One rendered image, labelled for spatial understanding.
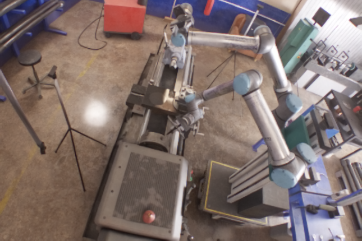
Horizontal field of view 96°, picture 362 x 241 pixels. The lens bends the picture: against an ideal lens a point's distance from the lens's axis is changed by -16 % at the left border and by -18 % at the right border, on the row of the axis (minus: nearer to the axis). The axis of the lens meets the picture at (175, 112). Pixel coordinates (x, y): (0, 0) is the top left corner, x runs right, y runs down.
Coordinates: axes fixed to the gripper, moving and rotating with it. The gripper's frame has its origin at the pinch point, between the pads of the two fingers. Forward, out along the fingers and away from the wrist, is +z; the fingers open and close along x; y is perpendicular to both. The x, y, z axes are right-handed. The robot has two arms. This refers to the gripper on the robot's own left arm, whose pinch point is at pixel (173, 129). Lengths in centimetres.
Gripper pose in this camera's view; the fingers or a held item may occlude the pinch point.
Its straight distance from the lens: 145.4
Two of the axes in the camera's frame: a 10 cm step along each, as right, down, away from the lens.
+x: 5.8, 8.1, -1.0
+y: 5.1, -4.6, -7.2
